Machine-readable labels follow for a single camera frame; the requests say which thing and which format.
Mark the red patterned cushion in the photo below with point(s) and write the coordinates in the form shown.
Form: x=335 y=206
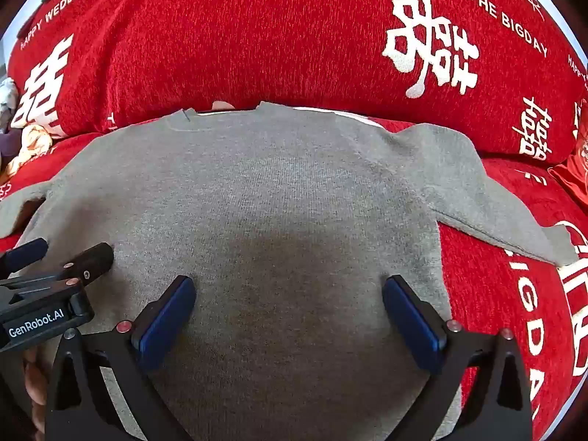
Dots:
x=574 y=170

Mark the cream crumpled cloth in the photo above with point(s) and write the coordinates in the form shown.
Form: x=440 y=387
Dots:
x=30 y=147

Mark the dark purple cloth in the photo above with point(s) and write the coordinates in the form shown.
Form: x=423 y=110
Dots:
x=9 y=142

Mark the grey floral cloth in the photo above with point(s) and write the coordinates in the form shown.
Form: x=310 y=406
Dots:
x=5 y=101

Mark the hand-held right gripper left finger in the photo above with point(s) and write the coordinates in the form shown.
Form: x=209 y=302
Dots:
x=166 y=317

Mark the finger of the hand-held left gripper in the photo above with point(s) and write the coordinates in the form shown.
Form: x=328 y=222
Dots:
x=94 y=259
x=25 y=252

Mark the grey knit sweater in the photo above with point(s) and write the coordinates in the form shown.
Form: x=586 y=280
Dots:
x=275 y=193

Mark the red printed sofa cover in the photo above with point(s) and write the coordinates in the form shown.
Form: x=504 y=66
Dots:
x=275 y=32

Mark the person's left hand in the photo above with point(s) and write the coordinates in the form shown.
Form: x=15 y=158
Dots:
x=34 y=381

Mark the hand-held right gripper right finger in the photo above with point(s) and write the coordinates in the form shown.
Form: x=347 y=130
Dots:
x=409 y=321

